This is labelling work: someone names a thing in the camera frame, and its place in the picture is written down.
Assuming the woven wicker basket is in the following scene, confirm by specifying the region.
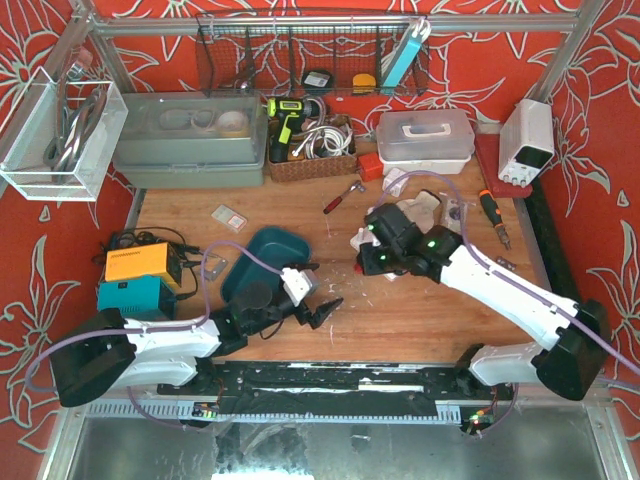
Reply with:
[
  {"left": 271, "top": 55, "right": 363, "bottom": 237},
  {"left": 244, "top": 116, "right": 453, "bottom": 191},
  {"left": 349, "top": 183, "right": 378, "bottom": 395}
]
[{"left": 265, "top": 114, "right": 357, "bottom": 183}]

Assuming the brass pipe fitting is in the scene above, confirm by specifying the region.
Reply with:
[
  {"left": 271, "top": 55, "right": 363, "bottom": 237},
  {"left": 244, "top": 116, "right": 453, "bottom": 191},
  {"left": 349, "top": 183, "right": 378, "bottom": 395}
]
[{"left": 496, "top": 256, "right": 516, "bottom": 271}]

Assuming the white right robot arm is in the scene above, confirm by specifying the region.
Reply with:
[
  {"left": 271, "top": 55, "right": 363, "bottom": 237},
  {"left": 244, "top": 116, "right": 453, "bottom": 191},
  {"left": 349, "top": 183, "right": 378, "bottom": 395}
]
[{"left": 357, "top": 203, "right": 610, "bottom": 401}]

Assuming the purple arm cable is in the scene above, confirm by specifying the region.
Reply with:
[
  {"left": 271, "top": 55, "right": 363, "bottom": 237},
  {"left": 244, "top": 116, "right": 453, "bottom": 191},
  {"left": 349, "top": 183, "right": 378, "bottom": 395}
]
[
  {"left": 24, "top": 240, "right": 286, "bottom": 429},
  {"left": 372, "top": 169, "right": 640, "bottom": 441}
]

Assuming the white coiled cable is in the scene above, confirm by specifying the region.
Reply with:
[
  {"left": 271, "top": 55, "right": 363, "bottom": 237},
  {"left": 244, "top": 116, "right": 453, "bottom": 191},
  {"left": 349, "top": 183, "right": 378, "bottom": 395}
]
[{"left": 294, "top": 124, "right": 354, "bottom": 160}]

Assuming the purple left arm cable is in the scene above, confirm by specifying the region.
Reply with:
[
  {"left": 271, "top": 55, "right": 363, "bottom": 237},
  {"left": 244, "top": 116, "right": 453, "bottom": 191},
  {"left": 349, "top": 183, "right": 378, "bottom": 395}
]
[{"left": 24, "top": 240, "right": 286, "bottom": 429}]

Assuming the blue white box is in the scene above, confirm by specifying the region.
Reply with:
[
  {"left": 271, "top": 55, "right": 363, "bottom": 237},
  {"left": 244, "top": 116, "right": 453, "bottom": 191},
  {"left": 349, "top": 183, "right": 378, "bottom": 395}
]
[{"left": 380, "top": 17, "right": 432, "bottom": 94}]

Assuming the clear zip bag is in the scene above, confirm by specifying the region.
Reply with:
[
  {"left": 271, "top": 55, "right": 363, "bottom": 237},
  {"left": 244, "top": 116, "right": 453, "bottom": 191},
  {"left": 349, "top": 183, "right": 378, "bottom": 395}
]
[{"left": 440, "top": 192, "right": 476, "bottom": 234}]

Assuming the teal electronics box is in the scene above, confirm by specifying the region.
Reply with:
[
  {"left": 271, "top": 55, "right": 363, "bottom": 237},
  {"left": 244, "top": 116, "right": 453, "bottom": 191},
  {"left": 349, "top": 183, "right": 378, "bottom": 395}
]
[{"left": 97, "top": 275, "right": 177, "bottom": 321}]

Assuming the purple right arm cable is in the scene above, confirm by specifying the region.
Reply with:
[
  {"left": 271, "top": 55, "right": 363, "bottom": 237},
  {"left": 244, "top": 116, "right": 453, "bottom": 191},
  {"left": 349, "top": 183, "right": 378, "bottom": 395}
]
[{"left": 372, "top": 169, "right": 640, "bottom": 441}]

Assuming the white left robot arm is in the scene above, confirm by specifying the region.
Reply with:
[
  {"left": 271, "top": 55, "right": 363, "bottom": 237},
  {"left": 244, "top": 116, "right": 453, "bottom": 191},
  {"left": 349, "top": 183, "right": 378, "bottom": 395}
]
[{"left": 50, "top": 282, "right": 343, "bottom": 408}]

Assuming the red plastic tool case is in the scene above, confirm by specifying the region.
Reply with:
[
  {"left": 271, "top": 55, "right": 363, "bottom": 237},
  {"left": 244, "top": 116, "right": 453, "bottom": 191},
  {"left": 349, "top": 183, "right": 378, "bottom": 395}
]
[{"left": 472, "top": 131, "right": 534, "bottom": 199}]

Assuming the grey plastic storage bin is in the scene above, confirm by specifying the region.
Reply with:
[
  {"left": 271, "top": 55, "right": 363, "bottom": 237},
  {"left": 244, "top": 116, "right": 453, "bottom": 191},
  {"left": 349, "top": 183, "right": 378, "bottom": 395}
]
[{"left": 113, "top": 92, "right": 268, "bottom": 189}]

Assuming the yellow electronics box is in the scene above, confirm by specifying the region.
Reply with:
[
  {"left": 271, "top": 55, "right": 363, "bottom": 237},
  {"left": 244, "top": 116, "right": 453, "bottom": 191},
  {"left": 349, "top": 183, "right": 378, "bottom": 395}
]
[{"left": 105, "top": 242, "right": 183, "bottom": 288}]

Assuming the black wire wall basket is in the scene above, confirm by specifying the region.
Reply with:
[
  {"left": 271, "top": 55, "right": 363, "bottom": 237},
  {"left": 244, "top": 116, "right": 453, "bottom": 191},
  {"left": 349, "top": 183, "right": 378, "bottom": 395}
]
[{"left": 195, "top": 9, "right": 430, "bottom": 97}]

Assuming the orange black ratchet screwdriver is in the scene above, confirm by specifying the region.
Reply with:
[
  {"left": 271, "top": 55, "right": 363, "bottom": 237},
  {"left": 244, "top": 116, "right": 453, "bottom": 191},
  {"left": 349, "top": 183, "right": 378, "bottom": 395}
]
[{"left": 478, "top": 189, "right": 511, "bottom": 250}]

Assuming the small clear packet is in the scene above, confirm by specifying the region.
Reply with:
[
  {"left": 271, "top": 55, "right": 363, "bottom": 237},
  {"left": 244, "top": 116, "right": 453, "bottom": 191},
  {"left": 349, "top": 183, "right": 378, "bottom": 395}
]
[{"left": 211, "top": 204, "right": 248, "bottom": 233}]

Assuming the clear acrylic box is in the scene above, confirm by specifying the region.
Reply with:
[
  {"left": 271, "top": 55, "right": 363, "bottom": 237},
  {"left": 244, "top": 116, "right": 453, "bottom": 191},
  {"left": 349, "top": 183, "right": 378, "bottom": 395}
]
[{"left": 1, "top": 68, "right": 128, "bottom": 202}]

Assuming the orange cube adapter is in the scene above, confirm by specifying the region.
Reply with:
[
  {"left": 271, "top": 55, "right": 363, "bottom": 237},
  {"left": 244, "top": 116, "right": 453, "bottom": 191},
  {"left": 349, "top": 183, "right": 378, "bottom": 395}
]
[{"left": 357, "top": 152, "right": 384, "bottom": 182}]

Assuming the white peg base plate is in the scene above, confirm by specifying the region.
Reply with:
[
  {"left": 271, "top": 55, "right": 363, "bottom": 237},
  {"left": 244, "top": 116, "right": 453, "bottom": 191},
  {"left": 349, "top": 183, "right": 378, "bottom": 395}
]
[{"left": 355, "top": 239, "right": 408, "bottom": 281}]

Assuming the white bench power supply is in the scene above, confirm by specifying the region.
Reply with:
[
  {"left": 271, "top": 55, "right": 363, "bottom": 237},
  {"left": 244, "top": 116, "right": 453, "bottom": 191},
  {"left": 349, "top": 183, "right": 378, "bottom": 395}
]
[{"left": 498, "top": 99, "right": 554, "bottom": 188}]

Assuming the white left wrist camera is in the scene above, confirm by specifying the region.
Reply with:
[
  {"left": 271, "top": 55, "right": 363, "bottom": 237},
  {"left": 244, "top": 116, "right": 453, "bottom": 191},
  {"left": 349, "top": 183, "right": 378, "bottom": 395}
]
[{"left": 280, "top": 267, "right": 319, "bottom": 307}]

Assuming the yellow tape measure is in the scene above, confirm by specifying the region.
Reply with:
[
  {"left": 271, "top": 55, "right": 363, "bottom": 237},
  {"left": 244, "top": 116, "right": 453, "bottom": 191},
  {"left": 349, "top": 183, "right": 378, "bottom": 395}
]
[{"left": 352, "top": 73, "right": 377, "bottom": 95}]

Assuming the teal plastic tray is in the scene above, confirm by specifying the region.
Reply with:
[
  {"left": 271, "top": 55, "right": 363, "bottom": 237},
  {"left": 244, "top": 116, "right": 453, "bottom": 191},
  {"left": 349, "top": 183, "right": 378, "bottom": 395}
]
[{"left": 220, "top": 225, "right": 314, "bottom": 304}]

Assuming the green yellow cordless drill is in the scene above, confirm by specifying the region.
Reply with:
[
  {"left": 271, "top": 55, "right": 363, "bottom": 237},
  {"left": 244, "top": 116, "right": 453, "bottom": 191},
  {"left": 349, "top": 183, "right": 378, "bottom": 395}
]
[{"left": 267, "top": 96, "right": 325, "bottom": 163}]

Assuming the white cube power socket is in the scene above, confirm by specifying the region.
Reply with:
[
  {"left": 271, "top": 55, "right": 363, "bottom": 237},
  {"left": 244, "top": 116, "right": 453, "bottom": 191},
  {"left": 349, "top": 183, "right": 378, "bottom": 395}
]
[{"left": 382, "top": 168, "right": 409, "bottom": 198}]

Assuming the metal corner bracket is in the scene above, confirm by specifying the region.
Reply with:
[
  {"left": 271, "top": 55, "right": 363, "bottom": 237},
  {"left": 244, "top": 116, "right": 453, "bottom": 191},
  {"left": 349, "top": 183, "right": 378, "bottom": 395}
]
[{"left": 200, "top": 253, "right": 228, "bottom": 282}]

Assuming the beige work glove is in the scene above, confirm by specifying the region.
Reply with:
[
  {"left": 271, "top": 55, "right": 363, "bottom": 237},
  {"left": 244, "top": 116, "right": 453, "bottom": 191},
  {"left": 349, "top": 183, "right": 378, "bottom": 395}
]
[{"left": 396, "top": 190, "right": 442, "bottom": 233}]

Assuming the white plastic storage box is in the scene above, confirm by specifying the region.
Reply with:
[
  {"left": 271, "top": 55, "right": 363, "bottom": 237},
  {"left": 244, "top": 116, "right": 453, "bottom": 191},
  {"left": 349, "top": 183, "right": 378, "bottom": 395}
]
[{"left": 376, "top": 109, "right": 475, "bottom": 175}]

